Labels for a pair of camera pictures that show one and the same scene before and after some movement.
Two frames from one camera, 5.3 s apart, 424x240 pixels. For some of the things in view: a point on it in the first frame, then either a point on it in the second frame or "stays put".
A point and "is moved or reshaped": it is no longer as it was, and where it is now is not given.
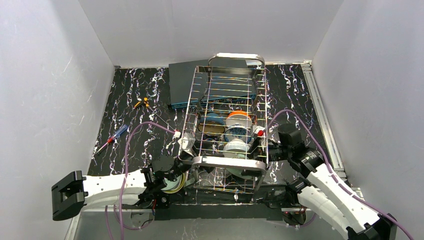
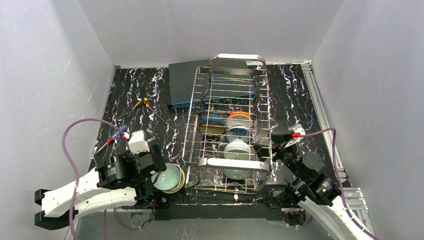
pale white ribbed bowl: [236, 148] stays put
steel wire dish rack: [223, 146] stays put
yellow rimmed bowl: [178, 188] stays put
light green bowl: [237, 171] is moved or reshaped
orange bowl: [241, 118] stays put
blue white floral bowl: [237, 131] stays put
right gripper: [271, 149] → [279, 145]
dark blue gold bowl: [211, 122] stays put
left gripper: [185, 157] → [154, 164]
